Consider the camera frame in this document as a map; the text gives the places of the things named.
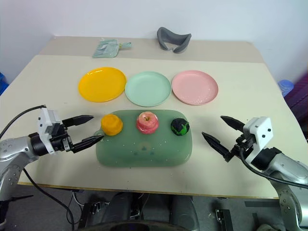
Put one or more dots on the dark rounded robot leg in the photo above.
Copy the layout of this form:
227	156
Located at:
119	209
183	211

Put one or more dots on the pink apple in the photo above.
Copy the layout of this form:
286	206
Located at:
147	122

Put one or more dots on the pink plate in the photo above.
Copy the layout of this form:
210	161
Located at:
195	87

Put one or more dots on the purple fabric object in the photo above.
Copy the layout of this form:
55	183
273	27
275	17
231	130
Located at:
298	98

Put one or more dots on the yellow plate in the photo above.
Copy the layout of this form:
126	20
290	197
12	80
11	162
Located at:
102	84

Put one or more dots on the grey curved foam cushion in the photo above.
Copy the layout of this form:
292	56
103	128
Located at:
173	38

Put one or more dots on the dark green avocado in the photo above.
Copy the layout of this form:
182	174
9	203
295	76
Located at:
180	127

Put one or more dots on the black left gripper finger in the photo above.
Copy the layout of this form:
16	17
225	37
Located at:
78	119
87	142

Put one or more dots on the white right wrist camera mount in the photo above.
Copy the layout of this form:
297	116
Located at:
258	134

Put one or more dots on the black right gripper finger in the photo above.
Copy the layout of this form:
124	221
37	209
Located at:
233	122
215	146

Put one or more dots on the orange fruit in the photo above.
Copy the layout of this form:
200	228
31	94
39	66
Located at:
111	124

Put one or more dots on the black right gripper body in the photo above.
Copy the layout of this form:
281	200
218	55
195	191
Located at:
241	144

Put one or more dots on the green plastic pouch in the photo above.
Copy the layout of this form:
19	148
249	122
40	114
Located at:
107	48

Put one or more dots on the translucent green tray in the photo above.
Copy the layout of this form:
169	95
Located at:
144	149

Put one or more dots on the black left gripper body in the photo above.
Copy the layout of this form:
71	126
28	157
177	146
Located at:
60	140

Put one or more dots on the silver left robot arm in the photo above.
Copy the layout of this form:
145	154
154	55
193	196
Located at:
14	154

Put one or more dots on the blue crate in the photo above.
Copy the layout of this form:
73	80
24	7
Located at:
3	83

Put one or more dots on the blue water bottle cap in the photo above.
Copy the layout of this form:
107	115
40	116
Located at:
286	87

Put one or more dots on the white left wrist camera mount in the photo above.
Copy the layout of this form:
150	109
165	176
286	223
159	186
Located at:
45	125

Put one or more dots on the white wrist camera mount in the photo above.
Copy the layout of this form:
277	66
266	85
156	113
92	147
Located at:
45	125
258	134

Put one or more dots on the green plate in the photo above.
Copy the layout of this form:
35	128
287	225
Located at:
148	88

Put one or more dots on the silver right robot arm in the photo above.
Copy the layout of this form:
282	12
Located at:
284	173

